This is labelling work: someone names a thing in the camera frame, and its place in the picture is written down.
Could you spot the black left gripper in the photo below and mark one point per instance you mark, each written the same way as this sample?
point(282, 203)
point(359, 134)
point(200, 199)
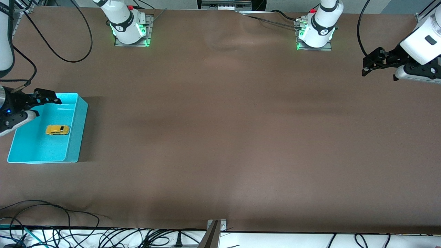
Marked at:
point(395, 56)

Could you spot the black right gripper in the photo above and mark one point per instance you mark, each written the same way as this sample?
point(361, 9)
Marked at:
point(16, 101)

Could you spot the yellow beetle toy car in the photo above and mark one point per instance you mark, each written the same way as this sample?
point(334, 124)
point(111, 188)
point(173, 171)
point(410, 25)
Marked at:
point(57, 130)

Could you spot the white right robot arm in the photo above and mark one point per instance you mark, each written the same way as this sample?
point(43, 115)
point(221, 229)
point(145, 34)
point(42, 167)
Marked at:
point(124, 20)

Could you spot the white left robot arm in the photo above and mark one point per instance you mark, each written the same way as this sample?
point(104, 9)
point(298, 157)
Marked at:
point(423, 44)

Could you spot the turquoise plastic bin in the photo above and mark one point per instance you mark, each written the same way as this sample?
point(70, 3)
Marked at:
point(41, 148)

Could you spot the grey power strip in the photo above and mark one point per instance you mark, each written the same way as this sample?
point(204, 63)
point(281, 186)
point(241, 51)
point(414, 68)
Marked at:
point(225, 4)

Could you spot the brown table cover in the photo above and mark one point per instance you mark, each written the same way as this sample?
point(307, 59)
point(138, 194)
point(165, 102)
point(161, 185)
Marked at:
point(220, 120)

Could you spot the black power plug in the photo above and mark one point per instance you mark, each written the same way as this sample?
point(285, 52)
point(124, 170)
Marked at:
point(178, 241)

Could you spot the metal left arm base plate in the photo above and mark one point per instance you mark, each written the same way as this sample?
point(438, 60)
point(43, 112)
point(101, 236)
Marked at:
point(327, 48)

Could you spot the aluminium frame profile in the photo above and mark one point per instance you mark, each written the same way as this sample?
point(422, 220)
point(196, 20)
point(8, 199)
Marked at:
point(424, 12)
point(21, 8)

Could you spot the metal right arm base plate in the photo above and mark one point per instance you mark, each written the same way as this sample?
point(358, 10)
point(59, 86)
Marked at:
point(149, 31)

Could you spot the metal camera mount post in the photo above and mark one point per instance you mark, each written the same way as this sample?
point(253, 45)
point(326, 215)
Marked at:
point(212, 237)

